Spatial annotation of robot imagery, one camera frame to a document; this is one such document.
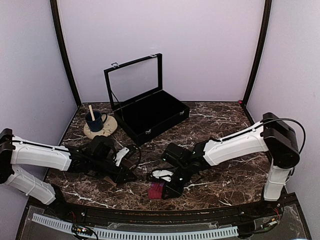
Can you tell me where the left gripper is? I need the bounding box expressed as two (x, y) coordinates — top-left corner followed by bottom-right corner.
(90, 157), (138, 185)

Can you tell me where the magenta purple sock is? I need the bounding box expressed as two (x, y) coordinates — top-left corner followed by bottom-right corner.
(148, 182), (165, 199)

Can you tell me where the black display box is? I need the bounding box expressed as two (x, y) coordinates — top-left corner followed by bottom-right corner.
(103, 53), (190, 146)

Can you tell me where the cream brown sock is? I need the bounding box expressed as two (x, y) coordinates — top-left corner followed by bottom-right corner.
(103, 176), (117, 187)

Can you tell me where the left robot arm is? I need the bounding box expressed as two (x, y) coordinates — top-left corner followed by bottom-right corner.
(0, 128), (142, 218)

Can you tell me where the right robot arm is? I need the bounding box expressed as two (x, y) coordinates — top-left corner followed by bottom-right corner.
(151, 112), (306, 217)

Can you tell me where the beige ceramic saucer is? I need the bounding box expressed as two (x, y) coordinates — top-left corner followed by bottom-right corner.
(83, 113), (119, 141)

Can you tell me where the dark blue mug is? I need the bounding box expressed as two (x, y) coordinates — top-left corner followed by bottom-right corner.
(85, 110), (108, 132)

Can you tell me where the green circuit board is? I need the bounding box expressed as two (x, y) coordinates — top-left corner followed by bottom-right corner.
(71, 224), (93, 237)

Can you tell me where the wooden stir stick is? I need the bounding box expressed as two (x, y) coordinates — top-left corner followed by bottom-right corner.
(88, 104), (96, 122)

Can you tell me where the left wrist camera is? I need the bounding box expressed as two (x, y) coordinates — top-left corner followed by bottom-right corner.
(114, 146), (136, 167)

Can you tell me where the white cable duct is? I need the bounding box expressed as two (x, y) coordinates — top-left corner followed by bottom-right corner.
(31, 213), (239, 240)

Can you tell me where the black front rail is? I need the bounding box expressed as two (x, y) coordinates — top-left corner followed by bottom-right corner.
(42, 186), (283, 228)

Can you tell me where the left black frame post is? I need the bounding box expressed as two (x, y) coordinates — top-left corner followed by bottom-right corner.
(49, 0), (82, 108)

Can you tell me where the black frame post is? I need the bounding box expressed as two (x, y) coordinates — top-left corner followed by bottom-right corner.
(242, 0), (272, 106)
(49, 0), (82, 108)

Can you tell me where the right black frame post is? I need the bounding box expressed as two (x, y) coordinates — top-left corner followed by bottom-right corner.
(242, 0), (272, 106)

